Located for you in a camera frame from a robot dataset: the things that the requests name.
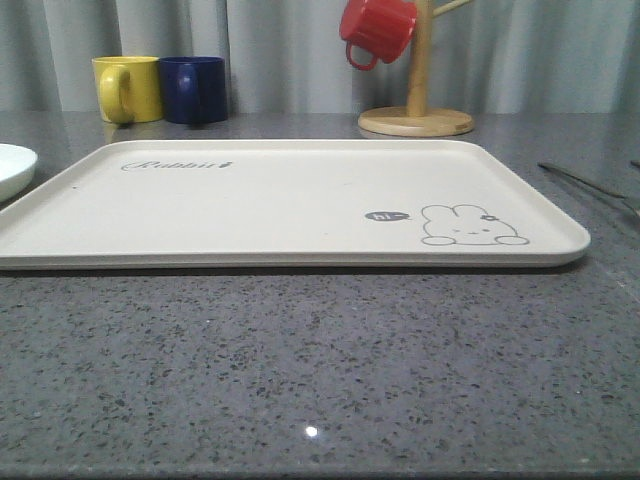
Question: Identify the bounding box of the white round plate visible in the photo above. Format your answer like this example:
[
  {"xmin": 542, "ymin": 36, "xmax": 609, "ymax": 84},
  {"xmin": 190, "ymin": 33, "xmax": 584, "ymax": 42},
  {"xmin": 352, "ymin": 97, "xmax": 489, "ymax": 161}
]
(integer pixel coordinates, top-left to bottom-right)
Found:
[{"xmin": 0, "ymin": 143, "xmax": 38, "ymax": 202}]

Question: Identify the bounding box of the silver fork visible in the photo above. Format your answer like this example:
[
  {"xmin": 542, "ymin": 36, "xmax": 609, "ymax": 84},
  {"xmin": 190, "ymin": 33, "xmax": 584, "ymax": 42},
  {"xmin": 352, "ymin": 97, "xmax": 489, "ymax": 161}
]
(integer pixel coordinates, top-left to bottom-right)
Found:
[{"xmin": 538, "ymin": 162, "xmax": 639, "ymax": 216}]

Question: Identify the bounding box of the cream rabbit serving tray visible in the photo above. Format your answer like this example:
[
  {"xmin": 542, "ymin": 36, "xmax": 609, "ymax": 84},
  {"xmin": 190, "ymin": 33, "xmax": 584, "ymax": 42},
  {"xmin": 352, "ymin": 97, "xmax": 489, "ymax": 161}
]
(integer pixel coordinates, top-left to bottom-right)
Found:
[{"xmin": 1, "ymin": 139, "xmax": 590, "ymax": 270}]

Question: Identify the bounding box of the wooden mug tree stand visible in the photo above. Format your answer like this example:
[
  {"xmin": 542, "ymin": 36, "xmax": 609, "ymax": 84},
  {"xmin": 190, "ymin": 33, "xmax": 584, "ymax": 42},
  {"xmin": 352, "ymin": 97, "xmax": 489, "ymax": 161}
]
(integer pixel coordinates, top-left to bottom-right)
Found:
[{"xmin": 358, "ymin": 1, "xmax": 474, "ymax": 138}]

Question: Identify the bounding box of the grey curtain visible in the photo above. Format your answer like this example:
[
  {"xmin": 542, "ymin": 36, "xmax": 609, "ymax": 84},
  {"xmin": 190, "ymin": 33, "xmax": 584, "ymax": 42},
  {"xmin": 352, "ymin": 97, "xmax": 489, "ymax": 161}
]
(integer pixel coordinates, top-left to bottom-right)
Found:
[{"xmin": 1, "ymin": 1, "xmax": 639, "ymax": 113}]

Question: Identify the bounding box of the dark blue mug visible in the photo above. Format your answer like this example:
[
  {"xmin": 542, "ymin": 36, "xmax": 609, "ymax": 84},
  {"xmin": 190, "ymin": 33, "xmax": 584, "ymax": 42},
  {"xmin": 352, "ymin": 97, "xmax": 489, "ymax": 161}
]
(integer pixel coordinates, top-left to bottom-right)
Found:
[{"xmin": 158, "ymin": 56, "xmax": 228, "ymax": 124}]

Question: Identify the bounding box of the red mug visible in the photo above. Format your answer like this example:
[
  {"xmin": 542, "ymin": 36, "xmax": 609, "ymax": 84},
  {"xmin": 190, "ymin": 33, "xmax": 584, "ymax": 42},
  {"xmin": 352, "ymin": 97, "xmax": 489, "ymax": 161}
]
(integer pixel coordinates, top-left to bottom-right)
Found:
[{"xmin": 339, "ymin": 0, "xmax": 418, "ymax": 71}]

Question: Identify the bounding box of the yellow mug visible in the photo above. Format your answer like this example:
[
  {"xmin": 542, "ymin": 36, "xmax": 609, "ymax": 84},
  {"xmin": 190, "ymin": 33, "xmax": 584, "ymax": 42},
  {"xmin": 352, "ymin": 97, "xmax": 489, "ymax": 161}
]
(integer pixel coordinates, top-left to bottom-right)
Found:
[{"xmin": 92, "ymin": 56, "xmax": 163, "ymax": 124}]

